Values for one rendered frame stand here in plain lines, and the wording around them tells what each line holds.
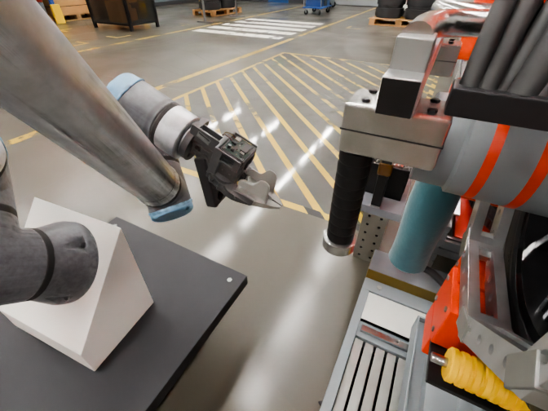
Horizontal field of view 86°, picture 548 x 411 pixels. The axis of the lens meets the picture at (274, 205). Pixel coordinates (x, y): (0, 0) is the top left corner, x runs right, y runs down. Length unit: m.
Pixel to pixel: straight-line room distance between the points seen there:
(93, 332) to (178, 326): 0.20
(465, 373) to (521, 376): 0.25
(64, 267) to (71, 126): 0.44
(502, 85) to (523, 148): 0.19
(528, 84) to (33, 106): 0.38
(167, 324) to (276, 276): 0.57
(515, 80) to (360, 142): 0.12
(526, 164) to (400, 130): 0.20
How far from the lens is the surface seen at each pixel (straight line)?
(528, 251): 0.73
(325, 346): 1.17
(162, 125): 0.56
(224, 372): 1.14
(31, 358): 1.01
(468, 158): 0.44
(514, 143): 0.44
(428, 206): 0.65
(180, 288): 0.96
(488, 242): 0.72
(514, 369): 0.40
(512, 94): 0.26
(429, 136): 0.29
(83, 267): 0.77
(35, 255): 0.73
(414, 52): 0.28
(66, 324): 0.86
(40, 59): 0.31
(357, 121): 0.29
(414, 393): 1.02
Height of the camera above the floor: 1.04
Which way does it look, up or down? 39 degrees down
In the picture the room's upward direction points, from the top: straight up
